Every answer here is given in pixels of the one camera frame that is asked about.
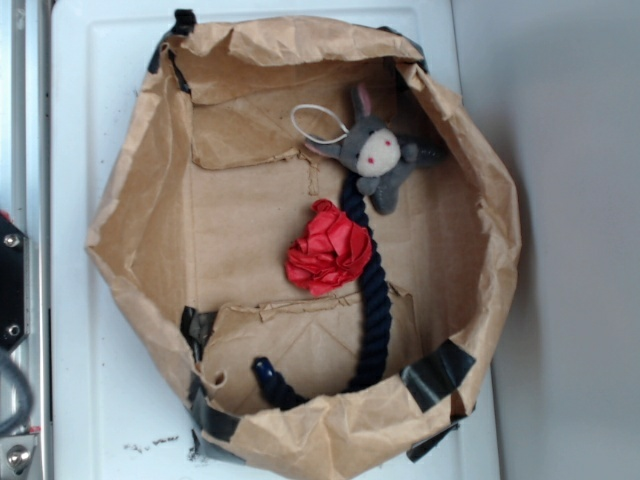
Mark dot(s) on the gray plush donkey toy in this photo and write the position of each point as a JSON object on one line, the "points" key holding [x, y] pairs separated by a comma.
{"points": [[381, 160]]}

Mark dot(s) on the red crumpled paper ball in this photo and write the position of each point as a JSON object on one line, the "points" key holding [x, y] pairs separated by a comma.
{"points": [[332, 251]]}

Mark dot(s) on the brown paper bag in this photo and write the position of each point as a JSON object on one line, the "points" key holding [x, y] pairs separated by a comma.
{"points": [[212, 186]]}

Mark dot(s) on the white tray base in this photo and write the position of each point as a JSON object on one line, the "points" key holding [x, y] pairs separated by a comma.
{"points": [[114, 416]]}

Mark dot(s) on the black metal bracket plate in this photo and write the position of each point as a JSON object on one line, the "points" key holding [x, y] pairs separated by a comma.
{"points": [[14, 323]]}

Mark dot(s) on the aluminum frame rail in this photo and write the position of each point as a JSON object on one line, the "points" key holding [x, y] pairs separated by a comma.
{"points": [[25, 191]]}

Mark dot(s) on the silver corner bracket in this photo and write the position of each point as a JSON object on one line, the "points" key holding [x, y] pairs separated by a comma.
{"points": [[17, 455]]}

